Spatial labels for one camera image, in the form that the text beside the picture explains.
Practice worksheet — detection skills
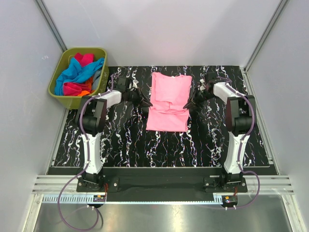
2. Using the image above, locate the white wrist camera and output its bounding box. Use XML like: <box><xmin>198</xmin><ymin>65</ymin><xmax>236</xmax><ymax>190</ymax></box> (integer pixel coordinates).
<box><xmin>197</xmin><ymin>79</ymin><xmax>206</xmax><ymax>91</ymax></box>
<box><xmin>129</xmin><ymin>79</ymin><xmax>139</xmax><ymax>91</ymax></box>

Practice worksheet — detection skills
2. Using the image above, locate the orange t-shirt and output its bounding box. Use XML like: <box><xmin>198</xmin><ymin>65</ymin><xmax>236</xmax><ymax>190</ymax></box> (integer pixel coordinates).
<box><xmin>78</xmin><ymin>77</ymin><xmax>93</xmax><ymax>96</ymax></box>

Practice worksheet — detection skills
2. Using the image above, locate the blue t-shirt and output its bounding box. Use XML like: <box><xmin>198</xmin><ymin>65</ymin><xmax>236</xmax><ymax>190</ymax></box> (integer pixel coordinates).
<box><xmin>54</xmin><ymin>58</ymin><xmax>105</xmax><ymax>96</ymax></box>

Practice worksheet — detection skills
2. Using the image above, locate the magenta t-shirt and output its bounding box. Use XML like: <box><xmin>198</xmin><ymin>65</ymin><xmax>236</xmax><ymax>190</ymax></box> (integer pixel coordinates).
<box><xmin>63</xmin><ymin>53</ymin><xmax>94</xmax><ymax>96</ymax></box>

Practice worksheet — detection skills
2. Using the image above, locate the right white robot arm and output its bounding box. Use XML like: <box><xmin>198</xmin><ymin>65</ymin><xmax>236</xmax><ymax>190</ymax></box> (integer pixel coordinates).
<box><xmin>184</xmin><ymin>72</ymin><xmax>256</xmax><ymax>193</ymax></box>

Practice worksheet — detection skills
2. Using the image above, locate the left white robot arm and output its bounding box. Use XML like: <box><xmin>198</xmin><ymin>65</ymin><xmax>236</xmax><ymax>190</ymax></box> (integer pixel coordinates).
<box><xmin>75</xmin><ymin>77</ymin><xmax>152</xmax><ymax>191</ymax></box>

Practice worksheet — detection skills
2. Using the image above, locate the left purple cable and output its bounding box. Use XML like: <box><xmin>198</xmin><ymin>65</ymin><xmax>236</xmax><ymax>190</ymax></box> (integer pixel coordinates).
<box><xmin>56</xmin><ymin>74</ymin><xmax>121</xmax><ymax>231</ymax></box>

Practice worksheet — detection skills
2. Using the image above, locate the grey t-shirt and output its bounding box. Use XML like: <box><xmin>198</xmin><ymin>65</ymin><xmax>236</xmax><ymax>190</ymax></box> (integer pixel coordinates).
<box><xmin>92</xmin><ymin>70</ymin><xmax>102</xmax><ymax>90</ymax></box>

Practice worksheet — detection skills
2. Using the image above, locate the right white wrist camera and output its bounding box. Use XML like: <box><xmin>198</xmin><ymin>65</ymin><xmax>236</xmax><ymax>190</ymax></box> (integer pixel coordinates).
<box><xmin>197</xmin><ymin>79</ymin><xmax>206</xmax><ymax>91</ymax></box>

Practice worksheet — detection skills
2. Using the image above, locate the purple cable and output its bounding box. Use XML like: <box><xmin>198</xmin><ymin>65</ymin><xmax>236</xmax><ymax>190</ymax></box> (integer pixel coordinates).
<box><xmin>56</xmin><ymin>74</ymin><xmax>121</xmax><ymax>231</ymax></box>
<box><xmin>217</xmin><ymin>76</ymin><xmax>261</xmax><ymax>210</ymax></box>

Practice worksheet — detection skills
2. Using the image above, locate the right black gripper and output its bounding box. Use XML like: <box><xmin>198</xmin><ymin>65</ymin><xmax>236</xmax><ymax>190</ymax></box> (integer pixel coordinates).
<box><xmin>184</xmin><ymin>87</ymin><xmax>215</xmax><ymax>110</ymax></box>

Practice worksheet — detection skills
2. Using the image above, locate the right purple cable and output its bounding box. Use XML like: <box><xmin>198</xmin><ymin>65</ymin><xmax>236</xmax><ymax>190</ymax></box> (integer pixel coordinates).
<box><xmin>217</xmin><ymin>76</ymin><xmax>261</xmax><ymax>210</ymax></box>

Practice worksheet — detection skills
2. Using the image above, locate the aluminium frame rail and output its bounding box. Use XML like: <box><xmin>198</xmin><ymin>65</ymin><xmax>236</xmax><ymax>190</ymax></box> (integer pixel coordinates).
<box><xmin>32</xmin><ymin>175</ymin><xmax>294</xmax><ymax>195</ymax></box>

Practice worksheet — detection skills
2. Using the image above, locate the light pink t-shirt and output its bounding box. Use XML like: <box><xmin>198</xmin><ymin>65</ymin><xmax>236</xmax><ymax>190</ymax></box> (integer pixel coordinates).
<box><xmin>146</xmin><ymin>72</ymin><xmax>192</xmax><ymax>132</ymax></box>

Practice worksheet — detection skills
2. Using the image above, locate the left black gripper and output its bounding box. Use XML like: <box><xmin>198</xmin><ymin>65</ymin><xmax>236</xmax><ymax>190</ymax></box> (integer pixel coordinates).
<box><xmin>126</xmin><ymin>87</ymin><xmax>152</xmax><ymax>108</ymax></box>

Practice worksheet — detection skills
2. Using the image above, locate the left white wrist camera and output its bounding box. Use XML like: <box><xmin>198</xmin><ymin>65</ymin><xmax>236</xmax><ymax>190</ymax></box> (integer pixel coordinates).
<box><xmin>129</xmin><ymin>79</ymin><xmax>139</xmax><ymax>91</ymax></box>

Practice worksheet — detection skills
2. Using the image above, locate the olive green plastic bin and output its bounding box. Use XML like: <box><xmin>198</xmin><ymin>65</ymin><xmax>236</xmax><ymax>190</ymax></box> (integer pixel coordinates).
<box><xmin>48</xmin><ymin>47</ymin><xmax>109</xmax><ymax>110</ymax></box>

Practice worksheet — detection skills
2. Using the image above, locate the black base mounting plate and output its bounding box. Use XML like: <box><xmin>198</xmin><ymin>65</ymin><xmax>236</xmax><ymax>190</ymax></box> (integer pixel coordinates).
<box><xmin>47</xmin><ymin>165</ymin><xmax>276</xmax><ymax>203</ymax></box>

